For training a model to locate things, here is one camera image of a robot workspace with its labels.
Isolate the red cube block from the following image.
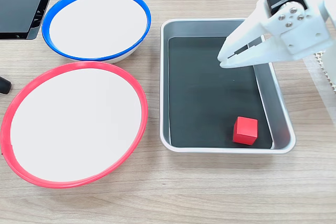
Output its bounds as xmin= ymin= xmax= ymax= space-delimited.
xmin=233 ymin=115 xmax=259 ymax=146

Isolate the white grid mat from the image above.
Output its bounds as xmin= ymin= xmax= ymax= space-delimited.
xmin=314 ymin=50 xmax=336 ymax=94

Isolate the black flat device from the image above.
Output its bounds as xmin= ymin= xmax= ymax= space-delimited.
xmin=0 ymin=0 xmax=61 ymax=41

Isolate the red-rimmed white dish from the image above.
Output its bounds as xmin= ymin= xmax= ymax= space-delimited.
xmin=0 ymin=61 xmax=149 ymax=189

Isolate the small black rounded object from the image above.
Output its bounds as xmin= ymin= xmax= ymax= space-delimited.
xmin=0 ymin=75 xmax=13 ymax=95

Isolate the blue-rimmed white dish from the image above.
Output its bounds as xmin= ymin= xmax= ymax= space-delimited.
xmin=41 ymin=0 xmax=152 ymax=65

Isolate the silver metal tray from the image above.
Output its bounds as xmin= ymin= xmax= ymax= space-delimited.
xmin=159 ymin=18 xmax=297 ymax=154

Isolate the black tray liner mat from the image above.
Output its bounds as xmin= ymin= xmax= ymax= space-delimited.
xmin=167 ymin=36 xmax=274 ymax=150

